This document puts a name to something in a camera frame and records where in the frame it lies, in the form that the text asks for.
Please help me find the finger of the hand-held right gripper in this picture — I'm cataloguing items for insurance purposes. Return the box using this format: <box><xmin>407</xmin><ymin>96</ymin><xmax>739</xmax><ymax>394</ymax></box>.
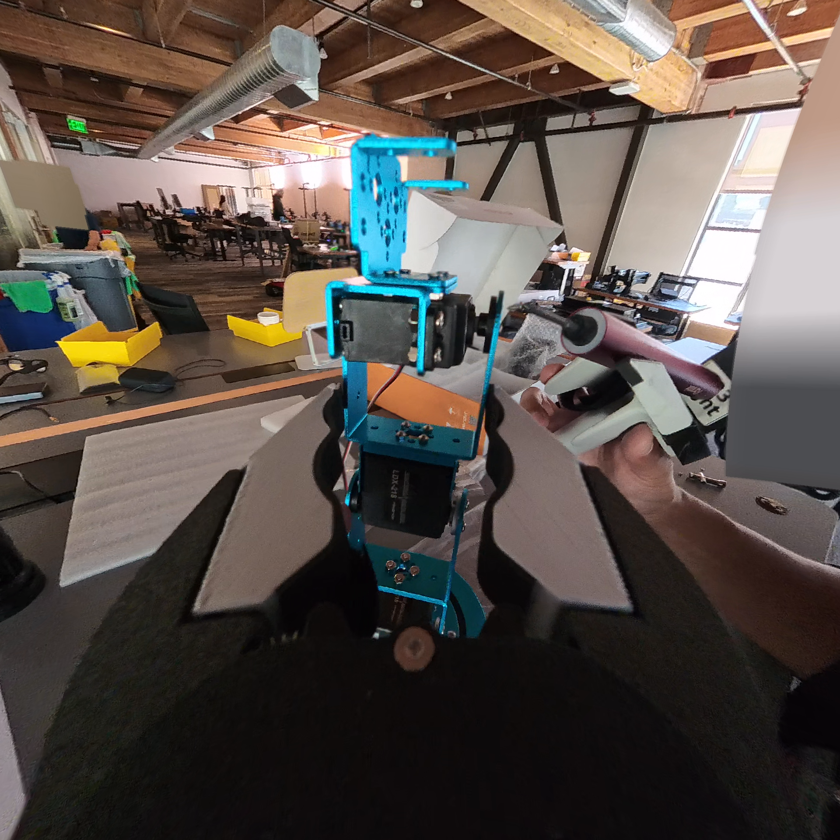
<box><xmin>567</xmin><ymin>410</ymin><xmax>660</xmax><ymax>455</ymax></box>
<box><xmin>545</xmin><ymin>360</ymin><xmax>651</xmax><ymax>416</ymax></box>

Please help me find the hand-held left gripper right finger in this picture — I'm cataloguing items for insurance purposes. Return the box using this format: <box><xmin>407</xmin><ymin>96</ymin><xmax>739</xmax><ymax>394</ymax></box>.
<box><xmin>478</xmin><ymin>390</ymin><xmax>635</xmax><ymax>643</ymax></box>

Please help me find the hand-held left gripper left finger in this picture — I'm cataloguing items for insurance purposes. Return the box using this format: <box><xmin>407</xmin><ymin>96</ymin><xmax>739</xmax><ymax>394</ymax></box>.
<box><xmin>190</xmin><ymin>386</ymin><xmax>380</xmax><ymax>634</ymax></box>

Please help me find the red electric screwdriver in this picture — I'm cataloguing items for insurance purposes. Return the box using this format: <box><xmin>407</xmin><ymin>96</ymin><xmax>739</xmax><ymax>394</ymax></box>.
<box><xmin>520</xmin><ymin>307</ymin><xmax>724</xmax><ymax>399</ymax></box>

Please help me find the blue toy robot arm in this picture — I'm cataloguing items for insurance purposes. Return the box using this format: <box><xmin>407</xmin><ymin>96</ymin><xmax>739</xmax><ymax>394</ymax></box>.
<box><xmin>323</xmin><ymin>134</ymin><xmax>508</xmax><ymax>643</ymax></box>

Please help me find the person's right forearm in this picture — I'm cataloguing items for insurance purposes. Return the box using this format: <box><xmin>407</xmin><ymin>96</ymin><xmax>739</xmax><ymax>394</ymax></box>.
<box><xmin>646</xmin><ymin>459</ymin><xmax>840</xmax><ymax>680</ymax></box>

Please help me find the wooden desk with equipment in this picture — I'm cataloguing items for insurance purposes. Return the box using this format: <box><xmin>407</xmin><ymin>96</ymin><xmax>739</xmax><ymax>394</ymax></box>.
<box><xmin>576</xmin><ymin>266</ymin><xmax>714</xmax><ymax>329</ymax></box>

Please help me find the person's right hand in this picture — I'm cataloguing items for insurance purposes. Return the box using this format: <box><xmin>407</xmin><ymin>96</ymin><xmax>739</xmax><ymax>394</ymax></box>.
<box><xmin>517</xmin><ymin>379</ymin><xmax>686</xmax><ymax>509</ymax></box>

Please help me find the bubble wrap bag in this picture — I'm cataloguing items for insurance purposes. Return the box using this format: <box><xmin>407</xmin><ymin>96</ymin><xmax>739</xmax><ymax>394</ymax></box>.
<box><xmin>507</xmin><ymin>320</ymin><xmax>573</xmax><ymax>379</ymax></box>

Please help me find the white foam sheet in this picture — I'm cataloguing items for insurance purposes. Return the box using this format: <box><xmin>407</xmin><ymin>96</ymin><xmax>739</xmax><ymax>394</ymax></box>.
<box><xmin>58</xmin><ymin>392</ymin><xmax>309</xmax><ymax>589</ymax></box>

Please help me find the white orange cardboard box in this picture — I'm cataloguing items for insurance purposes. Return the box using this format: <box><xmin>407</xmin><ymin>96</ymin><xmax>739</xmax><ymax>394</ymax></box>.
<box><xmin>363</xmin><ymin>189</ymin><xmax>567</xmax><ymax>458</ymax></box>

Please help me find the black pouch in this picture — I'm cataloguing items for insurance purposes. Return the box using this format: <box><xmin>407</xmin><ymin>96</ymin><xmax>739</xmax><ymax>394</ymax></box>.
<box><xmin>117</xmin><ymin>367</ymin><xmax>177</xmax><ymax>394</ymax></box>

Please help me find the small yellow plastic bin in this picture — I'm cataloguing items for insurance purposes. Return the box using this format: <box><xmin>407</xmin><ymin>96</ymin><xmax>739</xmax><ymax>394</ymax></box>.
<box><xmin>226</xmin><ymin>307</ymin><xmax>305</xmax><ymax>347</ymax></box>

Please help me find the large window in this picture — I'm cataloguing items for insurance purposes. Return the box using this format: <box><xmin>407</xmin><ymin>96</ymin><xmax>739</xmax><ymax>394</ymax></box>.
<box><xmin>681</xmin><ymin>110</ymin><xmax>783</xmax><ymax>327</ymax></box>

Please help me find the beige pouch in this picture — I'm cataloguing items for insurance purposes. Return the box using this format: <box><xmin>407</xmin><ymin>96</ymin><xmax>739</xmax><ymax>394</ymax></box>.
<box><xmin>75</xmin><ymin>364</ymin><xmax>122</xmax><ymax>395</ymax></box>

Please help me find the black office chair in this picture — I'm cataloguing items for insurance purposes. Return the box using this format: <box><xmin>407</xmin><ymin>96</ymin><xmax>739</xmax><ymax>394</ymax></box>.
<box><xmin>136</xmin><ymin>282</ymin><xmax>212</xmax><ymax>337</ymax></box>

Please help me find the light plywood chair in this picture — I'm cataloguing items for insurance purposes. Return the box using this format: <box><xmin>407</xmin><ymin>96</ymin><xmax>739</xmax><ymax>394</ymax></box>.
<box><xmin>281</xmin><ymin>267</ymin><xmax>363</xmax><ymax>370</ymax></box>

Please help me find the large yellow plastic bin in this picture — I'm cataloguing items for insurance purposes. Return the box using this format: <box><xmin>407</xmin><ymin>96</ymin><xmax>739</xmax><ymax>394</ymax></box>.
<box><xmin>55</xmin><ymin>319</ymin><xmax>164</xmax><ymax>368</ymax></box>

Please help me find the black slotted cylinder holder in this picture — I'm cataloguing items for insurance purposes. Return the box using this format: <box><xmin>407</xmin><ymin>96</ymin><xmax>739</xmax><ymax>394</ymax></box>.
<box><xmin>0</xmin><ymin>524</ymin><xmax>46</xmax><ymax>623</ymax></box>

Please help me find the grey trash bin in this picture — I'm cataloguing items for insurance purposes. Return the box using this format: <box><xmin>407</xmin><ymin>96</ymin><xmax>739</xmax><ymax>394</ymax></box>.
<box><xmin>18</xmin><ymin>247</ymin><xmax>140</xmax><ymax>333</ymax></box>

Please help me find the spray bottle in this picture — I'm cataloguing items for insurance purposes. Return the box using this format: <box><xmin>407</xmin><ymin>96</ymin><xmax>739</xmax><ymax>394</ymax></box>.
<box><xmin>54</xmin><ymin>274</ymin><xmax>93</xmax><ymax>324</ymax></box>

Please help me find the row of wooden desks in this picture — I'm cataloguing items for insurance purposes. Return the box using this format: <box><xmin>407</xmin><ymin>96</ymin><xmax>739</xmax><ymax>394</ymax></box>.
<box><xmin>117</xmin><ymin>187</ymin><xmax>358</xmax><ymax>266</ymax></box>

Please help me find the blue plastic bin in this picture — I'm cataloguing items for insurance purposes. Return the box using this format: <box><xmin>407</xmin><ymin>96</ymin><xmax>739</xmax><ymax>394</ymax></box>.
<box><xmin>0</xmin><ymin>269</ymin><xmax>68</xmax><ymax>353</ymax></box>

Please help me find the green cloth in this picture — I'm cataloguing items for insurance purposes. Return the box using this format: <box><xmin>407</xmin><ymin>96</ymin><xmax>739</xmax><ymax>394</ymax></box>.
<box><xmin>0</xmin><ymin>280</ymin><xmax>55</xmax><ymax>315</ymax></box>

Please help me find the red white servo cable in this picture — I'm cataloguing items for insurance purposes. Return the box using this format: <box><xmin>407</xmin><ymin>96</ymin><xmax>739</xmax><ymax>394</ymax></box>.
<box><xmin>340</xmin><ymin>377</ymin><xmax>398</xmax><ymax>490</ymax></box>

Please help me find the black desk cable slot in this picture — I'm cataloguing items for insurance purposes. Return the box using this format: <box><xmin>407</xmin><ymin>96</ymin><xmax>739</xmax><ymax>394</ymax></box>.
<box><xmin>220</xmin><ymin>363</ymin><xmax>315</xmax><ymax>384</ymax></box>

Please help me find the silver spiral ventilation duct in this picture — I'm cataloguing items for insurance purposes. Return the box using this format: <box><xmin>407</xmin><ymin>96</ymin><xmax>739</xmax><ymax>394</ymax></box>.
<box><xmin>576</xmin><ymin>0</ymin><xmax>678</xmax><ymax>64</ymax></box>

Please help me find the capped silver spiral duct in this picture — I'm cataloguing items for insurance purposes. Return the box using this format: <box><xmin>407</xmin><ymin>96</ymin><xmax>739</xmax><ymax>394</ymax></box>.
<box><xmin>136</xmin><ymin>25</ymin><xmax>322</xmax><ymax>160</ymax></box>

